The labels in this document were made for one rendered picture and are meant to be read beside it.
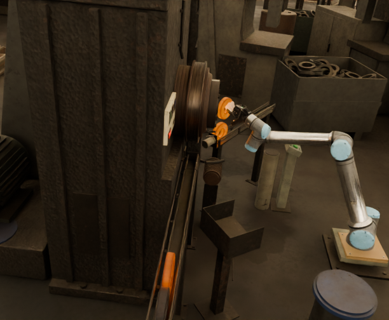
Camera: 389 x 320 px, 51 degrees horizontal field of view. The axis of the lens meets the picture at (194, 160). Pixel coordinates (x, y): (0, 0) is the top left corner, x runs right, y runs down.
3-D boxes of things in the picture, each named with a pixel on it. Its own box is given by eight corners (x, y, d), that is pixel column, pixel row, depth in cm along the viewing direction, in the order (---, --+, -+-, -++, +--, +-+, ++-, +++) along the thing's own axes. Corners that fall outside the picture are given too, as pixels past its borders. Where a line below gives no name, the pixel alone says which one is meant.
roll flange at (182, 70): (166, 154, 228) (170, 72, 205) (177, 120, 269) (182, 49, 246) (184, 156, 228) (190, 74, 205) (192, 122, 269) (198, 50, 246)
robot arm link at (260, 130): (260, 141, 271) (267, 129, 266) (246, 130, 276) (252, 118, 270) (267, 138, 278) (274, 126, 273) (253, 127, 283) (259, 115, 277)
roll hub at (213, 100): (204, 135, 231) (210, 88, 217) (208, 116, 255) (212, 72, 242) (215, 136, 231) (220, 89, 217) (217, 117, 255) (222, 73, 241)
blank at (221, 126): (214, 145, 304) (218, 147, 302) (208, 133, 292) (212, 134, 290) (226, 129, 308) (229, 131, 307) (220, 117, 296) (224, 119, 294)
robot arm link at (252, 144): (259, 149, 288) (266, 135, 281) (253, 155, 278) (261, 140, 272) (247, 142, 290) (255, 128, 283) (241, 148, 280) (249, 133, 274)
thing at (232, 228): (215, 337, 231) (230, 238, 195) (192, 303, 250) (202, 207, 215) (245, 324, 240) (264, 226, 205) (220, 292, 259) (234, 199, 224)
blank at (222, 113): (217, 101, 279) (220, 103, 278) (229, 93, 290) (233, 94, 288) (216, 121, 288) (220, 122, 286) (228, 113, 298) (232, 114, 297)
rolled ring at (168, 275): (173, 280, 192) (166, 279, 192) (176, 245, 187) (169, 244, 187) (168, 305, 175) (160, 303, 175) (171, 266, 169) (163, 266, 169)
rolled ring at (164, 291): (170, 277, 167) (162, 277, 167) (163, 320, 153) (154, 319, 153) (169, 302, 179) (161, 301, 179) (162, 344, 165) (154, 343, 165)
